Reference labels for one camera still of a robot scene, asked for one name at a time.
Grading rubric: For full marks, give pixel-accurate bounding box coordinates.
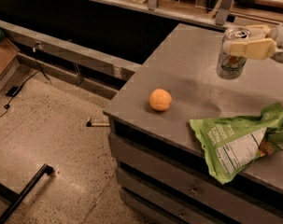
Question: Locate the silver green 7up can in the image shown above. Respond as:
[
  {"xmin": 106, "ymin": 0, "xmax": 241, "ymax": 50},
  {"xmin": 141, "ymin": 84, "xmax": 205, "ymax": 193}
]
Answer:
[{"xmin": 217, "ymin": 27, "xmax": 251, "ymax": 80}]

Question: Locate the brown cardboard box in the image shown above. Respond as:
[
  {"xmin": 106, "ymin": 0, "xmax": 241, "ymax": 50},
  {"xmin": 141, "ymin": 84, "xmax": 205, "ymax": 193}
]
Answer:
[{"xmin": 0, "ymin": 38, "xmax": 20, "ymax": 75}]

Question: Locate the grey metal rail beam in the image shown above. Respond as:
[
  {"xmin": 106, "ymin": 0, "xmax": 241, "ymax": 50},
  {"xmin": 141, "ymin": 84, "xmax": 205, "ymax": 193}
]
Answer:
[{"xmin": 0, "ymin": 21, "xmax": 140, "ymax": 99}]

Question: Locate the small wooden stick on floor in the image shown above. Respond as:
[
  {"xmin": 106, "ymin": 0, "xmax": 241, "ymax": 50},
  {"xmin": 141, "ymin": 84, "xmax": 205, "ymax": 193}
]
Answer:
[{"xmin": 86, "ymin": 118, "xmax": 110, "ymax": 127}]

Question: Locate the grey drawer cabinet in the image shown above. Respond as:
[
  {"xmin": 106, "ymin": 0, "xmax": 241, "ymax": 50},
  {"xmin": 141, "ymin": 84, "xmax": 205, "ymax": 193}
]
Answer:
[{"xmin": 104, "ymin": 24, "xmax": 283, "ymax": 224}]

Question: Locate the green snack bag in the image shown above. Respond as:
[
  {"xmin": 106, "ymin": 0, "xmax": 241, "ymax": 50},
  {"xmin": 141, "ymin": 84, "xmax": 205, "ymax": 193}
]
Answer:
[{"xmin": 190, "ymin": 103, "xmax": 283, "ymax": 184}]

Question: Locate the black power adapter with cable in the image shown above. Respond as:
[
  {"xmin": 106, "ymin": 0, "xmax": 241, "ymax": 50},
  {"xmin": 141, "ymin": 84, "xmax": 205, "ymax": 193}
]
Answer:
[{"xmin": 0, "ymin": 44, "xmax": 51, "ymax": 121}]

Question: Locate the black metal floor frame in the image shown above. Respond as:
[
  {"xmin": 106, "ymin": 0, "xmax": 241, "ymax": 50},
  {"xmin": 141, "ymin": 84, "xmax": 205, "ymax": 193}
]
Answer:
[{"xmin": 0, "ymin": 163, "xmax": 54, "ymax": 224}]

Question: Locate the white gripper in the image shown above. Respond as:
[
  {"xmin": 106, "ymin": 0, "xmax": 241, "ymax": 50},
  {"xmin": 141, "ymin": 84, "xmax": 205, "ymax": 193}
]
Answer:
[{"xmin": 222, "ymin": 23, "xmax": 283, "ymax": 63}]

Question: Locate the orange round fruit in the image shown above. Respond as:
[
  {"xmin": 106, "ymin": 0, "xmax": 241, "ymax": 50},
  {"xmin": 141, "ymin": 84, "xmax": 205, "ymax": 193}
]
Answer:
[{"xmin": 149, "ymin": 89, "xmax": 172, "ymax": 111}]

